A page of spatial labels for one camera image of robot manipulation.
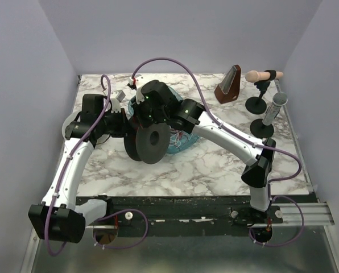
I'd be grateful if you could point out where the dark grey perforated spool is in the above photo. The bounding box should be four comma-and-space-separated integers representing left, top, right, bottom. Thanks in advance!
123, 123, 171, 164

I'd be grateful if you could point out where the teal transparent plastic bin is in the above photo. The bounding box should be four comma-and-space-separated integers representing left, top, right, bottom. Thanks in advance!
127, 87, 199, 154

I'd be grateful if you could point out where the brown wooden metronome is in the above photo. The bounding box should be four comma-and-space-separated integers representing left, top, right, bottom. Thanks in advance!
214, 65, 241, 104

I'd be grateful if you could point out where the black stand of silver microphone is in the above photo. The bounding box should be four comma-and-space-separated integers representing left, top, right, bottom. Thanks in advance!
250, 119, 274, 139

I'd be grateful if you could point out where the silver mesh microphone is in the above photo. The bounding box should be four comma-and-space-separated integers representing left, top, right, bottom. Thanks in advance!
262, 92, 288, 126

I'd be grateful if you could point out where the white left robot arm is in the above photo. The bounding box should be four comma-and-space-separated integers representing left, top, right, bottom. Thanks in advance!
28, 90, 127, 243

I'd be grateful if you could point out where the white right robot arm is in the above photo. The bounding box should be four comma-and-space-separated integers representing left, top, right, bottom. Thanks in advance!
133, 80, 275, 212

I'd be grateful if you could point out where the white perforated spool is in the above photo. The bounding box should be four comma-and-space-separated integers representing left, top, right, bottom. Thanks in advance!
61, 111, 81, 140

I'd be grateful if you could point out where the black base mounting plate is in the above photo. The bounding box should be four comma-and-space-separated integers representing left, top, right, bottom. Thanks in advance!
101, 194, 317, 238

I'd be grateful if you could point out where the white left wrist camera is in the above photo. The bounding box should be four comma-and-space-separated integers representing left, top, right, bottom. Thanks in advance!
110, 90, 126, 113

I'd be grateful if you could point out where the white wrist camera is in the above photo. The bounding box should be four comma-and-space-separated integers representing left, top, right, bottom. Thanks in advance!
127, 75, 147, 104
110, 90, 126, 113

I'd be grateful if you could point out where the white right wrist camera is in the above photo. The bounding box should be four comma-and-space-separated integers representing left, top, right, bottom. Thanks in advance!
127, 75, 147, 104

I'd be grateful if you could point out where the tangled wire bundle in bin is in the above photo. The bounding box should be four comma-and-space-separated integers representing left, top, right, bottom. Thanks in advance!
169, 127, 196, 150

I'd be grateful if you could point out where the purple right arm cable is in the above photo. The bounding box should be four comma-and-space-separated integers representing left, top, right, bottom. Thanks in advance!
131, 57, 305, 247

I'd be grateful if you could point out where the aluminium rail frame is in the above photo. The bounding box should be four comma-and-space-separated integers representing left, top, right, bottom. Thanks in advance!
22, 201, 337, 272

